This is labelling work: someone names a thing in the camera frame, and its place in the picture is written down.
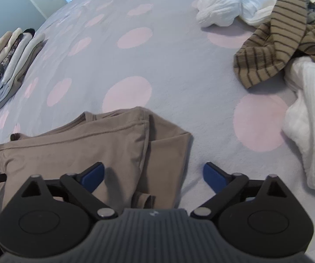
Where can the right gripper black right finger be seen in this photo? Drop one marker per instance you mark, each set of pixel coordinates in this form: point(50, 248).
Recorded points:
point(259, 217)

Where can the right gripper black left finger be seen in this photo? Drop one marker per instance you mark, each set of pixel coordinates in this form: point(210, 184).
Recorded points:
point(49, 217)

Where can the taupe t-shirt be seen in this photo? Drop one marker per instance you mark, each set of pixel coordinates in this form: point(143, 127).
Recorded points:
point(143, 154)

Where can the stack of folded clothes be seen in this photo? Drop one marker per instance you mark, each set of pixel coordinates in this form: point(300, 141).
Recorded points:
point(18, 50)

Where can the white ribbed garment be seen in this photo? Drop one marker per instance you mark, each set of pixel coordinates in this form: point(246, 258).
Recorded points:
point(299, 121)

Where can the grey bedsheet with pink dots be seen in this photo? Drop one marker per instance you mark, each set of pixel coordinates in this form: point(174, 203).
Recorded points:
point(102, 55)

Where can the brown striped garment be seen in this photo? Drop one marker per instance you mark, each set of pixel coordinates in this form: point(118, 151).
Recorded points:
point(289, 33)

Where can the white crumpled garment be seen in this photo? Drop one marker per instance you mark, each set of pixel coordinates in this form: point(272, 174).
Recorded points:
point(222, 13)

